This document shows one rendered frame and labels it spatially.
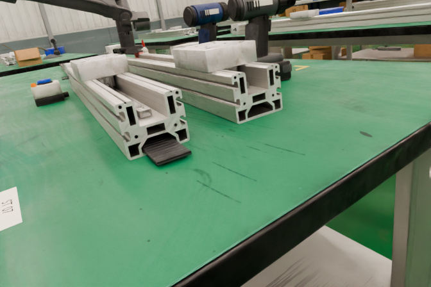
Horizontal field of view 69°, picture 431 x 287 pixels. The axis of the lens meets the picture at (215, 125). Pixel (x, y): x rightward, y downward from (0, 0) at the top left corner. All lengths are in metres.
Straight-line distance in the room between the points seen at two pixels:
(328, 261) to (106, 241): 0.84
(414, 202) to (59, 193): 0.69
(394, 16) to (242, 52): 1.52
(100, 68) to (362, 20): 1.68
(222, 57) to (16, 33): 11.84
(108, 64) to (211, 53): 0.28
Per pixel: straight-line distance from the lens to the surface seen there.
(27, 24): 12.33
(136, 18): 1.28
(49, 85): 1.08
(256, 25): 0.79
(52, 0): 1.19
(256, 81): 0.59
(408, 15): 2.02
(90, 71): 0.76
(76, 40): 12.51
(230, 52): 0.59
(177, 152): 0.44
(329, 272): 1.05
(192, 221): 0.31
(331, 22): 2.24
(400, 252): 0.90
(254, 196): 0.33
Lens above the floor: 0.96
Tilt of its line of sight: 19 degrees down
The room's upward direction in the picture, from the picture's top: 9 degrees counter-clockwise
